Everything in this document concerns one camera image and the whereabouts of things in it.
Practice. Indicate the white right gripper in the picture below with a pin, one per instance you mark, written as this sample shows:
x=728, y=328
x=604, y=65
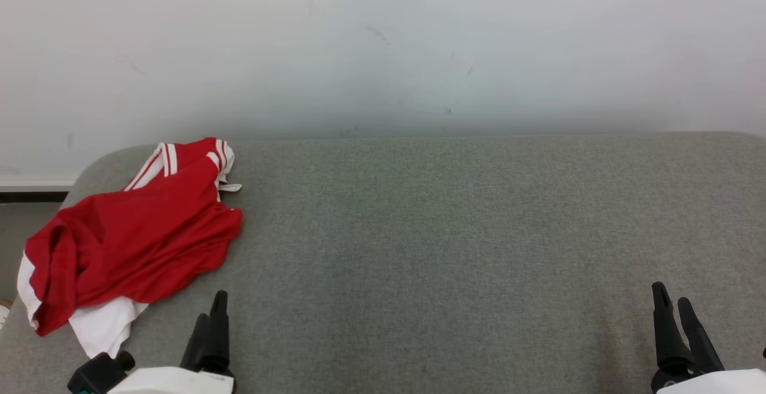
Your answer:
x=712, y=384

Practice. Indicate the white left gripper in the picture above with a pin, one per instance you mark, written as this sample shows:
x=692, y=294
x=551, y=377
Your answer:
x=173, y=382

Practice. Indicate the red Bulls basketball jersey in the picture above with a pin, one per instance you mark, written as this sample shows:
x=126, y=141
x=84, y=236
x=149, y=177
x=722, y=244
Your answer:
x=185, y=166

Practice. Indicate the white skirting board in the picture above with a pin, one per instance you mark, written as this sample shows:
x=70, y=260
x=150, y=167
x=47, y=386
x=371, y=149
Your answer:
x=36, y=185

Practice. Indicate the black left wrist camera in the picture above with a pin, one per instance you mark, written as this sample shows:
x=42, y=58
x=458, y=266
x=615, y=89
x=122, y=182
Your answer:
x=99, y=373

